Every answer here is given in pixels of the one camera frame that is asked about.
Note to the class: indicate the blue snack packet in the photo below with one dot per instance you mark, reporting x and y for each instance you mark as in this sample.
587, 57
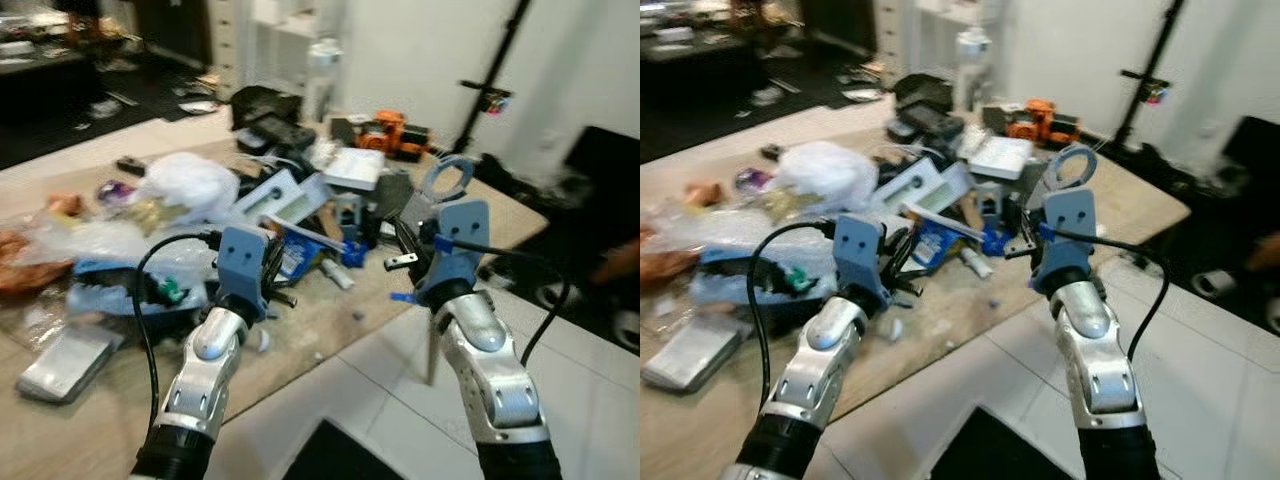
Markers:
935, 245
300, 255

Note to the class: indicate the small white tube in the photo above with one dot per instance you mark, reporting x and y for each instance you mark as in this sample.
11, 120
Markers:
976, 262
337, 273

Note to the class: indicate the grey tape roll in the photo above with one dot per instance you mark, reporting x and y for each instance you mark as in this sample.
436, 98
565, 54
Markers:
1072, 165
450, 175

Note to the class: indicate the white open carton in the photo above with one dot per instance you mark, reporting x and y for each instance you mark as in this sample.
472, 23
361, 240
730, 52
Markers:
285, 200
930, 188

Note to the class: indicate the white square box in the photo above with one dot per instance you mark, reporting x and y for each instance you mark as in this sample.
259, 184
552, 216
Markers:
1003, 155
355, 167

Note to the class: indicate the orange power tool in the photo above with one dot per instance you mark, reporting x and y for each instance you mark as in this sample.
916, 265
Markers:
392, 134
1040, 122

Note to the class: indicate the white crumpled plastic bag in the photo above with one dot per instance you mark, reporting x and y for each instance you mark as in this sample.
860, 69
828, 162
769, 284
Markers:
190, 185
825, 172

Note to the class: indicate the blue plastic tray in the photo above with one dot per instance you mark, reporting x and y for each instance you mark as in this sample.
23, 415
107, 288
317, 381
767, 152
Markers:
115, 295
735, 285

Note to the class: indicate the black bag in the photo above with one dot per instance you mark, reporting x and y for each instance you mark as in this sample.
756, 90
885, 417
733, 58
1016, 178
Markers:
262, 105
922, 92

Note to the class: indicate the purple wrapper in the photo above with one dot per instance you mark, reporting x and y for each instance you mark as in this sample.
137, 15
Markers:
110, 191
750, 180

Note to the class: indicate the black stand pole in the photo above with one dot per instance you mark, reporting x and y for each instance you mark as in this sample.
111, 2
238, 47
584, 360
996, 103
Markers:
497, 80
1150, 75

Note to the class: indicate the white plastic bottle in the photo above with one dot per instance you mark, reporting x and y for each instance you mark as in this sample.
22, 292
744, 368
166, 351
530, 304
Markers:
321, 68
972, 62

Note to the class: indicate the clear plastic bag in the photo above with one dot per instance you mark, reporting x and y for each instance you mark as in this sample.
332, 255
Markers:
710, 235
90, 242

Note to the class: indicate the black chair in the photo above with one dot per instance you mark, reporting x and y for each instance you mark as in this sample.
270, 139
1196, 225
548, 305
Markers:
1245, 180
600, 195

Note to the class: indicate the white shelf unit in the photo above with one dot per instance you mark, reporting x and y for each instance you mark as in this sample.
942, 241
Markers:
935, 35
285, 40

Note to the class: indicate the flat white box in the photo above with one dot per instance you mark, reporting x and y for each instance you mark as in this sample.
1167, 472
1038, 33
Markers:
690, 362
66, 365

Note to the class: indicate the orange-brown wrapper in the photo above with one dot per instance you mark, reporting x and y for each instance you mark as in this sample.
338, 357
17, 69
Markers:
22, 262
668, 255

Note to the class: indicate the dark cluttered table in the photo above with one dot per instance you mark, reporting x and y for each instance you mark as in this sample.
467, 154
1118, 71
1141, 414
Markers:
690, 45
40, 55

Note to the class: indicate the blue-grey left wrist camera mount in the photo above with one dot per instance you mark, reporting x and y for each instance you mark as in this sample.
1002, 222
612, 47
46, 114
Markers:
858, 250
243, 258

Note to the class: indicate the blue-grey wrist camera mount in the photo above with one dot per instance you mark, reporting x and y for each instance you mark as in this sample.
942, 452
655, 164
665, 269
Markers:
1068, 235
243, 258
458, 245
858, 250

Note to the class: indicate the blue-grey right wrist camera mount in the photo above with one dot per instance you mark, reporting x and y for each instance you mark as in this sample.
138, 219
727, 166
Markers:
458, 245
1068, 235

